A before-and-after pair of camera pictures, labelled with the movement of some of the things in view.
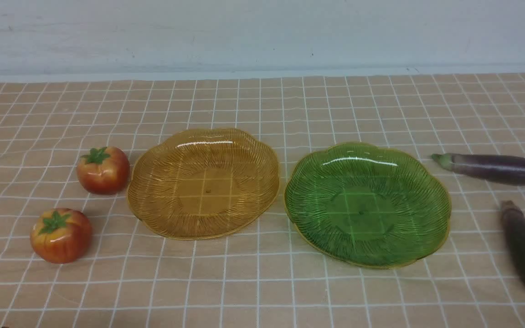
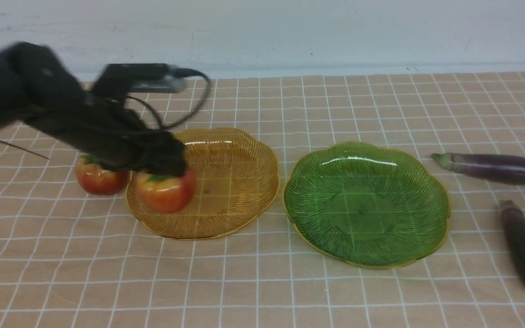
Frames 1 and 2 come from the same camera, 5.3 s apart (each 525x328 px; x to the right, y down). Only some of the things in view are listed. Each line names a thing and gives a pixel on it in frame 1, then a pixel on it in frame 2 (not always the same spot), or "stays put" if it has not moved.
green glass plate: x=356 y=204 stays put
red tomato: x=60 y=235 to x=167 y=194
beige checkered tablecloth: x=132 y=276 stays put
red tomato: x=103 y=171 stays put
